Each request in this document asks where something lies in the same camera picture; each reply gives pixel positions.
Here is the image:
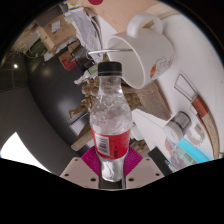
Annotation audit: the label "white ceramic mug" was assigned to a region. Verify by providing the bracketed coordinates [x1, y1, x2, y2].
[105, 12, 175, 90]

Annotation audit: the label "colourful purple and cyan print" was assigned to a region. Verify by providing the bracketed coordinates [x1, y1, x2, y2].
[164, 136, 214, 173]

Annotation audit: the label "small white-lidded paint jar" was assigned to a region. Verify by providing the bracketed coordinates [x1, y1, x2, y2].
[163, 111, 192, 143]

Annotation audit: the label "clear red-label drink bottle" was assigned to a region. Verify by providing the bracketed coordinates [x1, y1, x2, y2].
[89, 61, 133, 184]

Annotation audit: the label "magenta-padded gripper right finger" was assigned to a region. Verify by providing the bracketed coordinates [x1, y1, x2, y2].
[124, 147, 166, 190]

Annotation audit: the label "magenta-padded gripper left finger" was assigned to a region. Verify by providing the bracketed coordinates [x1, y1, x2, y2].
[59, 147, 102, 190]

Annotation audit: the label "black flat boxes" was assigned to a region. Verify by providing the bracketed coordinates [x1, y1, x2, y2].
[148, 146, 174, 176]

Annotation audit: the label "red box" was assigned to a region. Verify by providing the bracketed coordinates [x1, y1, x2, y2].
[59, 49, 79, 72]

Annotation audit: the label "wooden red-banded brush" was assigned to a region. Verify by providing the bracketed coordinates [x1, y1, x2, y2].
[189, 94, 222, 160]

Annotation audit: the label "golden figure sculpture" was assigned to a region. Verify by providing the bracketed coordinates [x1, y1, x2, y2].
[68, 76, 148, 118]

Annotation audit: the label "long ceiling light panel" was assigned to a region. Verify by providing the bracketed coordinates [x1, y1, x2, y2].
[0, 131, 51, 173]

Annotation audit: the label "green-label spray bottle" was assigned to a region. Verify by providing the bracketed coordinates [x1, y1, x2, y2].
[73, 63, 101, 85]

